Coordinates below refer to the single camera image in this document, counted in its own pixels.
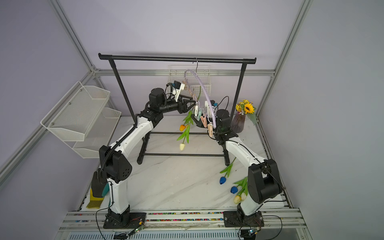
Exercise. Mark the blue tulip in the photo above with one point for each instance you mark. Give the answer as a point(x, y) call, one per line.
point(240, 187)
point(226, 172)

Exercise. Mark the cream white tulip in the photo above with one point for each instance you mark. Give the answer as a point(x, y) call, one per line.
point(184, 137)

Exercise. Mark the white mesh tiered shelf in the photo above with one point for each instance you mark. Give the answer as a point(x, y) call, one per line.
point(82, 120)

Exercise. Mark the cream tulip right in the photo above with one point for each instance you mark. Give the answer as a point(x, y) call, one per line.
point(239, 199)

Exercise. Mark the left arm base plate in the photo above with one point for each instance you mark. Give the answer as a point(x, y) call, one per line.
point(124, 221)

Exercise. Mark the black yellow work glove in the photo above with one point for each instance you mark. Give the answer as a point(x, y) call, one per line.
point(97, 186)

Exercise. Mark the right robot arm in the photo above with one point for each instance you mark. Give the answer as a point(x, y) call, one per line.
point(263, 180)

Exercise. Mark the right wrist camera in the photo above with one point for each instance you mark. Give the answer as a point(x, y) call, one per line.
point(208, 106)

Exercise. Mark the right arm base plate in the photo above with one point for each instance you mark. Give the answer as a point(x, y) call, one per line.
point(236, 219)

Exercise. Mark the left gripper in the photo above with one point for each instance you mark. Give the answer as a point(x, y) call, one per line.
point(182, 107)

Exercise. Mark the black clothes rack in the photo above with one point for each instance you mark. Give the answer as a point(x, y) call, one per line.
point(180, 58)

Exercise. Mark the sunflower bouquet in vase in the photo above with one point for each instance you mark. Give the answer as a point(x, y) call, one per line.
point(244, 110)

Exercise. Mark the orange tulip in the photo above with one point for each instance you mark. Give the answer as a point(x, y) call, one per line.
point(187, 121)

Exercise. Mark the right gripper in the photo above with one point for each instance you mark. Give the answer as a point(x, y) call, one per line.
point(200, 123)

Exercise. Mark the green work glove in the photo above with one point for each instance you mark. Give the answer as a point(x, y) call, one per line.
point(105, 190)

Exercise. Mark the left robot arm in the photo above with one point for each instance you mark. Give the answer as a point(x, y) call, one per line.
point(114, 158)

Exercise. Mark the white wire wall basket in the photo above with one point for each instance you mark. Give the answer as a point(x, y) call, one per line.
point(176, 73)

